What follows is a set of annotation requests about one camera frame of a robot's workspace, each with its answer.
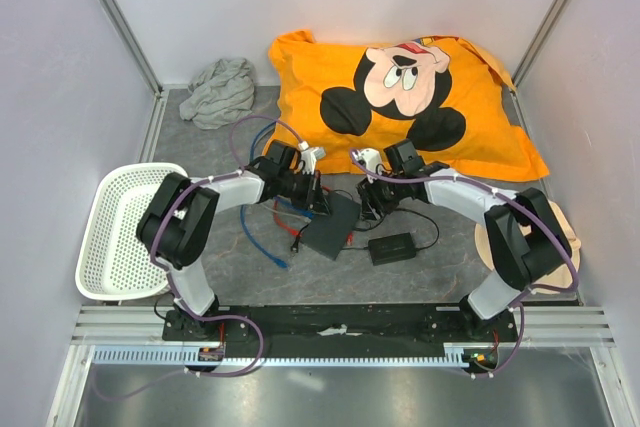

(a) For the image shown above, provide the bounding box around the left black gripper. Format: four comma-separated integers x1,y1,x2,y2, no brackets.
278,169,331,216

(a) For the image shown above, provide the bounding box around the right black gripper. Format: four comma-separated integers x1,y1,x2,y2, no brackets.
355,167,405,222

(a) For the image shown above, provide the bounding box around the red ethernet cable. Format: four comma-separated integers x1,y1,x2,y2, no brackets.
272,209,356,243

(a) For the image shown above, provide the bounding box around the black network switch box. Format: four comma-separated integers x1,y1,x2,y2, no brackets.
301,191,361,261

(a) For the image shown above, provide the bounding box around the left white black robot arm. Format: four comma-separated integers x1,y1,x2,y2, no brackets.
136,141,330,340

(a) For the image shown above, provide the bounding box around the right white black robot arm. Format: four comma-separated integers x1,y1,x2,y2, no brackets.
349,140,578,341

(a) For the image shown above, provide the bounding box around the black power adapter brick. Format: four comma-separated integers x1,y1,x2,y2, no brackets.
367,232,417,266

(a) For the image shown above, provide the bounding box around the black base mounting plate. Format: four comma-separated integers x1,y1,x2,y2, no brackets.
162,303,517,345

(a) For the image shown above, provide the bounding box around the orange Mickey Mouse pillow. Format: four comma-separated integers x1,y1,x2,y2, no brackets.
268,30,549,182

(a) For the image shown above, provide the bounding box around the grey crumpled cloth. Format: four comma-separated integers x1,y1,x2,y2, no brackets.
179,58,255,130

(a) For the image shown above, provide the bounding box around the beige cloth hat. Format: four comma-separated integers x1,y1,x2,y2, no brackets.
473,199,584,298

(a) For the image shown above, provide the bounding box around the white perforated plastic basket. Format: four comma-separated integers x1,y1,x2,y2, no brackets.
75,162,187,302

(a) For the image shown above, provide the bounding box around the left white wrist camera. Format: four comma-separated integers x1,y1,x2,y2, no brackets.
298,141,326,174

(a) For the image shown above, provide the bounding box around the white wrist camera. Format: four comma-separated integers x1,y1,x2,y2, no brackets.
298,141,326,174
355,148,383,183

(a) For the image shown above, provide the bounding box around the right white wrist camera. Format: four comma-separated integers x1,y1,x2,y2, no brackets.
355,148,383,183

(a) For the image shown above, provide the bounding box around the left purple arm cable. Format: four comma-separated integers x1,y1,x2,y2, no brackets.
92,114,314,401

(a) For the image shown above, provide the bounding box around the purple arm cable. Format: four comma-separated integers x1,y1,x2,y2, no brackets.
348,147,580,381
92,114,314,401

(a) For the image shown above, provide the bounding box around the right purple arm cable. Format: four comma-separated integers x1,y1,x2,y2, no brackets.
348,147,580,381

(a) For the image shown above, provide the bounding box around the grey slotted cable duct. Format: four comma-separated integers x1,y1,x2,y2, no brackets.
92,345,470,368

